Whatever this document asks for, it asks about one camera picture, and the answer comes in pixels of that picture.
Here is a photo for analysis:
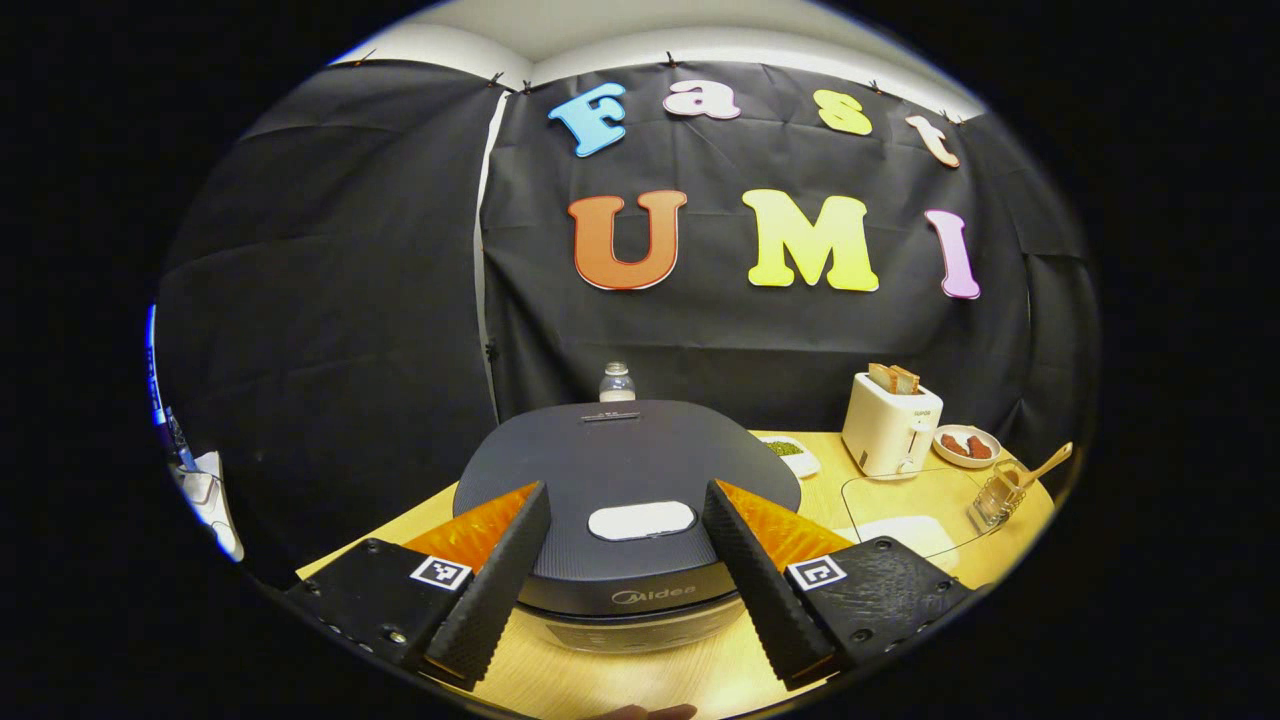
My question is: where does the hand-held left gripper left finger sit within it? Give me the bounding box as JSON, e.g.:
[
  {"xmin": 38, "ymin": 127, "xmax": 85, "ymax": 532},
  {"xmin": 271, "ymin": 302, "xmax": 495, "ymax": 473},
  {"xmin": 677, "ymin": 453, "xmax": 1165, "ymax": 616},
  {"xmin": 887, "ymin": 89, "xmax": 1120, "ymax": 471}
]
[{"xmin": 283, "ymin": 481, "xmax": 553, "ymax": 692}]

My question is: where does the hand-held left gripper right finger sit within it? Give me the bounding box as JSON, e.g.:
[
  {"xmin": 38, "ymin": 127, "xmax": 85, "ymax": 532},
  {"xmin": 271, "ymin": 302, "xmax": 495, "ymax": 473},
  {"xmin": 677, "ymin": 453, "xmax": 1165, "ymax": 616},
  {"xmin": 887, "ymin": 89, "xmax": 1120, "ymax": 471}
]
[{"xmin": 702, "ymin": 479, "xmax": 976, "ymax": 691}]

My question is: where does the clear rice container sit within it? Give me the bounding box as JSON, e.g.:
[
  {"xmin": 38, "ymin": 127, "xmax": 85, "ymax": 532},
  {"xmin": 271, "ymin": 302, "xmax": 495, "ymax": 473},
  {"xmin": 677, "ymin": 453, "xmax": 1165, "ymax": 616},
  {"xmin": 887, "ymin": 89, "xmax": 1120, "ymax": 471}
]
[{"xmin": 833, "ymin": 467, "xmax": 1001, "ymax": 573}]

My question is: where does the dark grey rice cooker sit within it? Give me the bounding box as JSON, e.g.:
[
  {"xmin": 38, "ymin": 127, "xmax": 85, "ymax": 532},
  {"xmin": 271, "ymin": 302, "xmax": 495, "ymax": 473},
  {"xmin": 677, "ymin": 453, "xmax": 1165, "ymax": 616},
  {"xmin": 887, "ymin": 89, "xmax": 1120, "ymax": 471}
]
[{"xmin": 452, "ymin": 400, "xmax": 803, "ymax": 656}]

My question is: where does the clear chopstick holder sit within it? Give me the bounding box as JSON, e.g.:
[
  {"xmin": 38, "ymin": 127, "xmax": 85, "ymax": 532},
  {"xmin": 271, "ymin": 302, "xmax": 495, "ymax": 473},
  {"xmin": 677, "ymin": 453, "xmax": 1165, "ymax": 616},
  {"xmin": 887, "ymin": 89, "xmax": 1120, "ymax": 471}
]
[{"xmin": 967, "ymin": 459, "xmax": 1028, "ymax": 532}]

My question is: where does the wooden spoon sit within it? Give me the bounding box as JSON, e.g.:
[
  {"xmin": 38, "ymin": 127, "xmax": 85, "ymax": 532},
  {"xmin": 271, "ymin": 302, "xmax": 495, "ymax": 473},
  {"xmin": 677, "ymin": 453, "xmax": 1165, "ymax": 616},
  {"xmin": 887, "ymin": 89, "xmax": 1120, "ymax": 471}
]
[{"xmin": 1005, "ymin": 442, "xmax": 1074, "ymax": 498}]

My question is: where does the white divided bean dish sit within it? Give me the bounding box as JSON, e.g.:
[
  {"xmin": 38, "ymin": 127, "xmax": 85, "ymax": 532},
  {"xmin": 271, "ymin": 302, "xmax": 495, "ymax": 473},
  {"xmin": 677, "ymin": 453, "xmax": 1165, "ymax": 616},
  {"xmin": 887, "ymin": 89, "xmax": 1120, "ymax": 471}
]
[{"xmin": 758, "ymin": 434, "xmax": 822, "ymax": 479}]

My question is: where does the white toaster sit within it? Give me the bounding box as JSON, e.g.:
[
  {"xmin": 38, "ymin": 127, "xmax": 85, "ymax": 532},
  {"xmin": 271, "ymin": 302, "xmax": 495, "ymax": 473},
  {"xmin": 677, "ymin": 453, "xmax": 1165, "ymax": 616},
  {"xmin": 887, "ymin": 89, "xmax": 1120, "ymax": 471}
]
[{"xmin": 841, "ymin": 372, "xmax": 944, "ymax": 479}]

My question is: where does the white round plate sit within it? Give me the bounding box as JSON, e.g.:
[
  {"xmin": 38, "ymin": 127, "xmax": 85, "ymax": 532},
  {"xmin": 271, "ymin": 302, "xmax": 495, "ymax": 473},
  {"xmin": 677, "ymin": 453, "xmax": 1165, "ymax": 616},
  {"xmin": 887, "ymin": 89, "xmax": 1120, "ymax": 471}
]
[{"xmin": 932, "ymin": 424, "xmax": 1002, "ymax": 469}]

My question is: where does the black backdrop cloth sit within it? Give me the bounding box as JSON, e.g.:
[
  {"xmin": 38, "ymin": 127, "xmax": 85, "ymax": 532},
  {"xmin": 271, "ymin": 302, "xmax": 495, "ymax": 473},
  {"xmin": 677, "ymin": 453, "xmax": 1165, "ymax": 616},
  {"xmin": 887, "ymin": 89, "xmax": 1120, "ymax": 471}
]
[{"xmin": 155, "ymin": 58, "xmax": 1101, "ymax": 591}]

